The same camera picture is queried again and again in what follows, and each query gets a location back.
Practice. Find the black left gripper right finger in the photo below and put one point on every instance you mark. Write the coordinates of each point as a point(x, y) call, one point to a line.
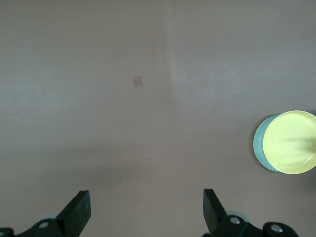
point(214, 214)

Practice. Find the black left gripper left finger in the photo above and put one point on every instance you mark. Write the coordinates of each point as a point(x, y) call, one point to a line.
point(74, 214)

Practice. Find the yellow plate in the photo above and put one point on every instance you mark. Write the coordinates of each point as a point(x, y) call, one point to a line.
point(288, 143)

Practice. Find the small brown tape patch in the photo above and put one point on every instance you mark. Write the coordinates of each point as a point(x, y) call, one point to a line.
point(138, 81)

